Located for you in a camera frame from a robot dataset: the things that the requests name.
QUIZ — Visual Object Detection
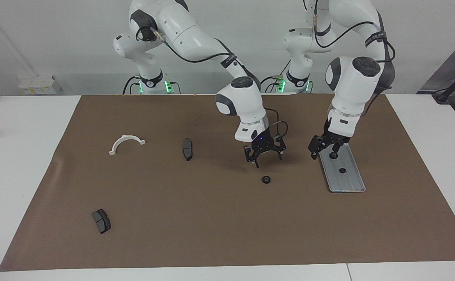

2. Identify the brown table mat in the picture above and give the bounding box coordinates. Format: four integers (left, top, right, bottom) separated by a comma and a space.
0, 93, 455, 272

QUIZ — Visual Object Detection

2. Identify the silver metal tray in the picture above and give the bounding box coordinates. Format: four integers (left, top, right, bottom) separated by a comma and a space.
319, 144, 366, 193

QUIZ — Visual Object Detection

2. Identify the white semicircular plastic bracket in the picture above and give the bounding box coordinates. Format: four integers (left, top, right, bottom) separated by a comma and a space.
108, 134, 146, 156

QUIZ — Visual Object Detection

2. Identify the black right base cable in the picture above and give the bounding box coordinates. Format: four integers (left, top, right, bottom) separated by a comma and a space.
122, 75, 141, 94

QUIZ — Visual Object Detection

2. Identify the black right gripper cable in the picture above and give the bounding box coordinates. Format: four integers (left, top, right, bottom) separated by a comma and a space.
135, 25, 289, 138

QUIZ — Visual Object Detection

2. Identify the black base cable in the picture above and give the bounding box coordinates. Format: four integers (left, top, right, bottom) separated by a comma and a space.
262, 59, 292, 94
122, 75, 141, 94

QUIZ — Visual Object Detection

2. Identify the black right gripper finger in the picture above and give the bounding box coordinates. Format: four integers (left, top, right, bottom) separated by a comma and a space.
244, 145, 260, 168
272, 135, 287, 161

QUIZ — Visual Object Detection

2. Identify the black stand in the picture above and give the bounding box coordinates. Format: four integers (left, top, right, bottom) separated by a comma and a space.
432, 62, 455, 104

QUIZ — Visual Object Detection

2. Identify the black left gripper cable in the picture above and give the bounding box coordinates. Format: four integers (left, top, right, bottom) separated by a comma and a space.
312, 0, 396, 117

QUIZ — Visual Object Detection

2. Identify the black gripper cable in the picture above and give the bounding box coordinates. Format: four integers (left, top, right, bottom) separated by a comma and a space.
135, 25, 289, 138
312, 0, 396, 117

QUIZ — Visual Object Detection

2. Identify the black left base cable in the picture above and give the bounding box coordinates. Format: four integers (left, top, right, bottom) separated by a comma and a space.
262, 59, 292, 94

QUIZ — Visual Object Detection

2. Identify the white wall socket box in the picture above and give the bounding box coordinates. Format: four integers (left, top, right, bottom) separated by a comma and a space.
18, 75, 62, 95

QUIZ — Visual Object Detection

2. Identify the dark grey brake pad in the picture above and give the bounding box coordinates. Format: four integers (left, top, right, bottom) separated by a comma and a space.
182, 138, 194, 162
92, 209, 111, 234

